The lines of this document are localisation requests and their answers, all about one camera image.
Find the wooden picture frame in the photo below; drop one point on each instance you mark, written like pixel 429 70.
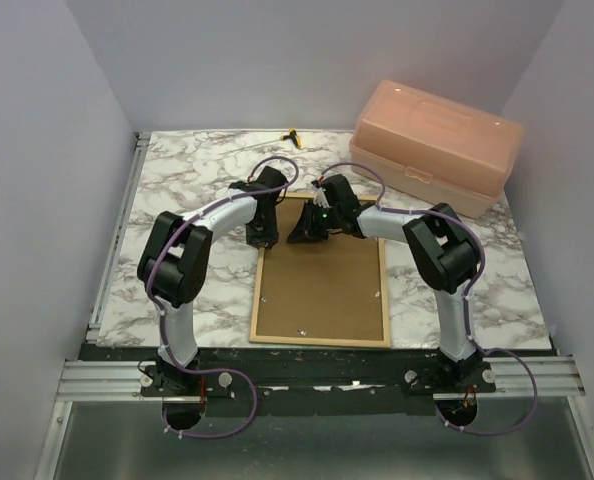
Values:
pixel 322 280

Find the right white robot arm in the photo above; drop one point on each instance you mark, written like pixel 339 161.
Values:
pixel 446 254

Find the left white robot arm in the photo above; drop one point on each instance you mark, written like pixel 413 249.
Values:
pixel 174 263

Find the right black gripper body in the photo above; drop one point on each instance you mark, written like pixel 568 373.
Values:
pixel 335 216

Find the yellow black hex key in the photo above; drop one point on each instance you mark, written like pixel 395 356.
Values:
pixel 291 135

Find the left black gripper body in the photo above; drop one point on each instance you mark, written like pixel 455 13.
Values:
pixel 270 219

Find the pink translucent plastic box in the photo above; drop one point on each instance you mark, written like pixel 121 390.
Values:
pixel 435 149

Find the brown frame backing board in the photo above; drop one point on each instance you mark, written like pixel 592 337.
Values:
pixel 322 285

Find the aluminium rail left side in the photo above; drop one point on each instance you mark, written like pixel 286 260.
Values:
pixel 97 315

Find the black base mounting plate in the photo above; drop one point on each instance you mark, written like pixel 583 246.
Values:
pixel 232 382

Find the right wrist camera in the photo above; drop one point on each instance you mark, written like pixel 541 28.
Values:
pixel 320 198

